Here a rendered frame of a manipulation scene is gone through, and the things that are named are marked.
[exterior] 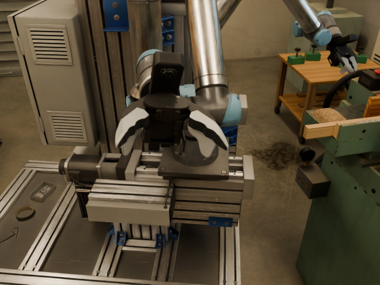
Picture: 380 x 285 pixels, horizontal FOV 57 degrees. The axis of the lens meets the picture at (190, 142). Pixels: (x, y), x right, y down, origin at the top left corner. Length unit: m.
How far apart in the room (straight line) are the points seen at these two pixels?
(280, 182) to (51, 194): 1.41
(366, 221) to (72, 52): 1.12
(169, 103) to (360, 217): 0.97
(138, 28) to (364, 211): 0.94
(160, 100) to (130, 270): 1.16
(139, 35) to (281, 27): 3.57
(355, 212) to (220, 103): 0.78
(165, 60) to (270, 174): 2.00
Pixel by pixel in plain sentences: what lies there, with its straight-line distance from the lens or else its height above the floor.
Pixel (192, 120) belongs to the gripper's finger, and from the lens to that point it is 0.52.
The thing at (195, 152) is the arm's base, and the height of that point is 0.87.
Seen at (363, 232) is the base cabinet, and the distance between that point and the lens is 1.39.
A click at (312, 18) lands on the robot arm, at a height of 1.12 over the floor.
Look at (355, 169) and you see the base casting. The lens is 1.35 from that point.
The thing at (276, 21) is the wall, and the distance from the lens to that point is 4.39.
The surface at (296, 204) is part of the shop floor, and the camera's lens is 2.27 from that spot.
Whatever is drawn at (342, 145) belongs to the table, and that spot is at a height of 0.89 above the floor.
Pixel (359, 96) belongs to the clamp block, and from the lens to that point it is 1.46.
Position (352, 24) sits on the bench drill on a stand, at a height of 0.64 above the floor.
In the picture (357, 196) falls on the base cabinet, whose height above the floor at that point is 0.67.
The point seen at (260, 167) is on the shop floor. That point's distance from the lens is 2.51.
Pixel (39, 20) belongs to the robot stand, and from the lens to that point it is 1.21.
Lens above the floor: 1.50
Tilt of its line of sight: 33 degrees down
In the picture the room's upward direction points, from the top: straight up
